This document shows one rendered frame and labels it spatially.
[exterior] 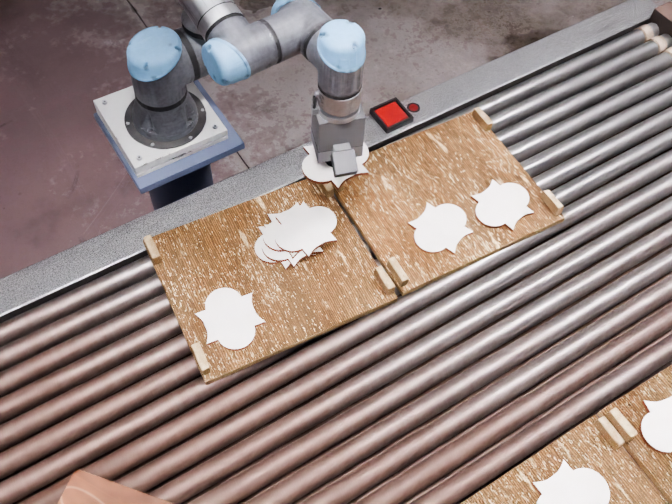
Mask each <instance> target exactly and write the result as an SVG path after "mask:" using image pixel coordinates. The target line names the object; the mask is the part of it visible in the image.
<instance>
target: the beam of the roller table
mask: <svg viewBox="0 0 672 504"><path fill-rule="evenodd" d="M656 7H658V6H657V5H656V4H654V3H653V2H652V1H651V0H628V1H626V2H623V3H621V4H619V5H617V6H614V7H612V8H610V9H608V10H605V11H603V12H601V13H599V14H596V15H594V16H592V17H590V18H587V19H585V20H583V21H581V22H578V23H576V24H574V25H572V26H569V27H567V28H565V29H563V30H560V31H558V32H556V33H554V34H551V35H549V36H547V37H545V38H542V39H540V40H538V41H536V42H533V43H531V44H529V45H527V46H524V47H522V48H520V49H518V50H515V51H513V52H511V53H509V54H506V55H504V56H502V57H500V58H497V59H495V60H493V61H491V62H488V63H486V64H484V65H482V66H479V67H477V68H475V69H472V70H470V71H468V72H466V73H463V74H461V75H459V76H457V77H454V78H452V79H450V80H448V81H445V82H443V83H441V84H439V85H436V86H434V87H432V88H430V89H427V90H425V91H423V92H421V93H418V94H416V95H414V96H412V97H409V98H407V99H405V100H403V101H400V102H401V103H402V104H403V105H404V107H405V108H406V109H407V105H408V104H409V103H417V104H418V105H419V106H420V110H419V111H418V112H415V113H413V112H410V111H409V112H410V113H411V114H412V116H413V117H414V120H413V122H412V123H410V124H408V125H405V126H403V127H401V128H399V129H397V130H394V131H392V132H390V133H388V134H386V132H385V131H384V130H383V129H382V128H381V126H380V125H379V124H378V123H377V122H376V121H375V119H374V118H373V117H372V116H371V115H369V116H367V117H366V121H365V131H364V141H363V142H364V143H365V144H366V146H367V147H368V150H369V152H371V151H374V150H376V149H378V148H381V147H383V146H385V145H387V144H389V143H391V142H394V141H396V140H398V139H400V138H402V137H404V136H407V135H409V134H411V133H413V132H415V131H417V130H420V129H422V128H424V127H426V126H428V125H430V124H433V123H435V122H437V121H439V120H441V119H443V118H446V117H448V116H450V115H452V114H454V113H456V112H458V111H461V110H463V109H465V108H467V107H469V106H471V105H474V104H476V103H478V102H480V101H482V100H484V99H487V98H489V97H491V96H493V95H495V94H497V93H500V92H502V91H504V90H506V89H508V88H510V87H513V86H515V85H517V84H519V83H521V82H523V81H526V80H528V79H530V78H532V77H534V76H536V75H539V74H541V73H543V72H545V71H547V70H549V69H551V68H554V67H556V66H558V65H560V64H562V63H564V62H567V61H569V60H571V59H573V58H575V57H577V56H580V55H582V54H584V53H586V52H588V51H590V50H593V49H595V48H597V47H599V46H601V45H603V44H606V43H608V42H610V41H612V40H614V39H616V38H619V37H621V36H623V35H625V34H627V33H629V32H632V31H633V30H634V29H635V28H637V27H639V26H641V25H644V24H647V23H648V21H649V19H650V17H651V15H652V13H653V11H654V9H655V8H656ZM407 110H408V109H407ZM312 145H313V143H312V141H310V142H308V143H306V144H303V145H301V146H299V147H297V148H294V149H292V150H290V151H288V152H285V153H283V154H281V155H279V156H276V157H274V158H272V159H270V160H267V161H265V162H263V163H261V164H258V165H256V166H254V167H252V168H249V169H247V170H245V171H243V172H240V173H238V174H236V175H234V176H231V177H229V178H227V179H225V180H222V181H220V182H218V183H216V184H213V185H211V186H209V187H207V188H204V189H202V190H200V191H198V192H195V193H193V194H191V195H189V196H186V197H184V198H182V199H180V200H177V201H175V202H173V203H171V204H168V205H166V206H164V207H161V208H159V209H157V210H155V211H152V212H150V213H148V214H146V215H143V216H141V217H139V218H137V219H134V220H132V221H130V222H128V223H125V224H123V225H121V226H119V227H116V228H114V229H112V230H110V231H107V232H105V233H103V234H101V235H98V236H96V237H94V238H92V239H89V240H87V241H85V242H83V243H80V244H78V245H76V246H74V247H71V248H69V249H67V250H65V251H62V252H60V253H58V254H56V255H53V256H51V257H49V258H47V259H44V260H42V261H40V262H38V263H35V264H33V265H31V266H29V267H26V268H24V269H22V270H20V271H17V272H15V273H13V274H11V275H8V276H6V277H4V278H1V279H0V323H2V322H4V321H6V320H9V319H11V318H13V317H15V316H17V315H19V314H22V313H24V312H26V311H28V310H30V309H32V308H35V307H37V306H39V305H41V304H43V303H45V302H48V301H50V300H52V299H54V298H56V297H58V296H61V295H63V294H65V293H67V292H69V291H71V290H74V289H76V288H78V287H80V286H82V285H84V284H86V283H89V282H91V281H93V280H95V279H97V278H99V277H102V276H104V275H106V274H108V273H110V272H112V271H115V270H117V269H119V268H121V267H123V266H125V265H128V264H130V263H132V262H134V261H136V260H138V259H141V258H143V257H145V256H147V255H148V253H147V250H146V248H145V246H144V243H143V240H144V239H143V238H144V237H145V236H147V235H151V236H155V235H158V234H161V233H163V232H166V231H169V230H171V229H174V228H177V227H179V226H182V225H185V224H187V223H190V222H193V221H195V220H198V219H201V218H203V217H206V216H209V215H211V214H214V213H217V212H219V211H222V210H225V209H227V208H230V207H233V206H235V205H238V204H241V203H243V202H246V201H249V200H251V199H254V198H257V197H259V196H262V195H265V194H267V193H270V192H273V191H275V190H278V189H281V188H283V187H286V186H289V185H291V184H294V183H297V182H299V181H302V180H305V179H307V178H306V177H305V176H304V174H303V172H302V163H303V161H304V159H305V158H306V157H307V156H308V154H307V153H306V151H305V150H304V149H303V146H312Z"/></svg>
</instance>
